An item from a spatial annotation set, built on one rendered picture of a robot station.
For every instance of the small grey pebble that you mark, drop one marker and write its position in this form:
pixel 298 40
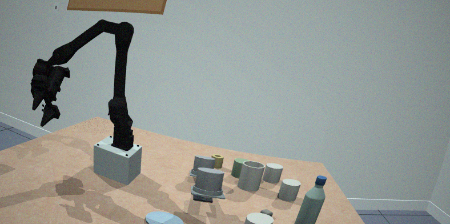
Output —
pixel 266 212

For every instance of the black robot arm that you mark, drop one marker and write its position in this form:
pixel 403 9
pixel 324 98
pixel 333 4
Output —
pixel 123 137

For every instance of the white cylinder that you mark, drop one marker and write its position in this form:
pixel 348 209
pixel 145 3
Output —
pixel 258 218

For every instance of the light blue round disc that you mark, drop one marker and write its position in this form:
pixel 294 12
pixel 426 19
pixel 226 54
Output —
pixel 159 217

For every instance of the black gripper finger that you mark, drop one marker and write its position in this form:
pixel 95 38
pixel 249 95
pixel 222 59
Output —
pixel 47 116
pixel 39 93

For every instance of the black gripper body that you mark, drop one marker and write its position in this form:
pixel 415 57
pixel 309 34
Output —
pixel 52 85

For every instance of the grey balance beam with round pans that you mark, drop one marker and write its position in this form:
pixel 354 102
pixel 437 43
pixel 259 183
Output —
pixel 202 195

